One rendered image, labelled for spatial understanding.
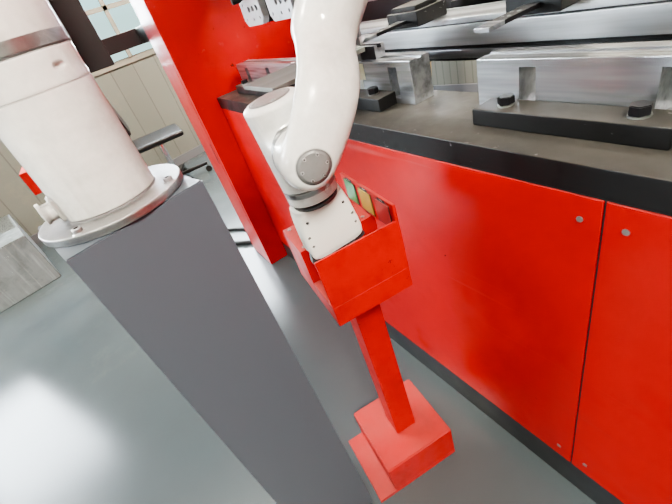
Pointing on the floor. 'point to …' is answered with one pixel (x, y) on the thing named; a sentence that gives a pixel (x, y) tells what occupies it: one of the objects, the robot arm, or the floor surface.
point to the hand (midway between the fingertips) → (346, 264)
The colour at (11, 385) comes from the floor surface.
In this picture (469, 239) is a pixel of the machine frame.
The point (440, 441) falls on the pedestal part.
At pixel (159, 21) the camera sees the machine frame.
